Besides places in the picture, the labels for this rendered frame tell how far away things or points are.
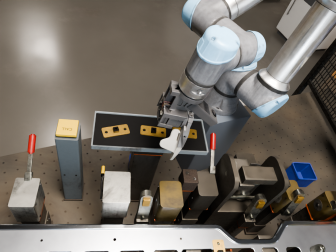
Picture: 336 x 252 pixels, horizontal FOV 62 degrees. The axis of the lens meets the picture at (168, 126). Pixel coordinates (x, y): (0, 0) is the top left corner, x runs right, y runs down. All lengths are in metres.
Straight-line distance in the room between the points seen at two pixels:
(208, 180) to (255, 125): 0.88
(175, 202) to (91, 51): 2.40
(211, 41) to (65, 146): 0.58
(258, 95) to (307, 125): 1.06
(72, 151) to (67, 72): 1.92
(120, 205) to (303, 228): 0.66
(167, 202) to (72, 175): 0.39
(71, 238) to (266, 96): 0.74
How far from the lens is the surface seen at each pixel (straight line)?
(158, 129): 0.92
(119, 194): 0.85
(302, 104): 2.14
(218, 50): 0.55
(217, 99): 1.10
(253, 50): 0.66
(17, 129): 2.43
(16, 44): 3.18
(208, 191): 0.94
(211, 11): 0.71
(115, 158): 1.39
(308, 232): 1.16
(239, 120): 1.18
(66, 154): 0.97
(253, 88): 0.99
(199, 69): 0.58
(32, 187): 0.93
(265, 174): 0.93
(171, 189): 0.91
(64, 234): 0.93
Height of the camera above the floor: 1.88
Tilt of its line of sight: 49 degrees down
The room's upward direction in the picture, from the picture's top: 18 degrees clockwise
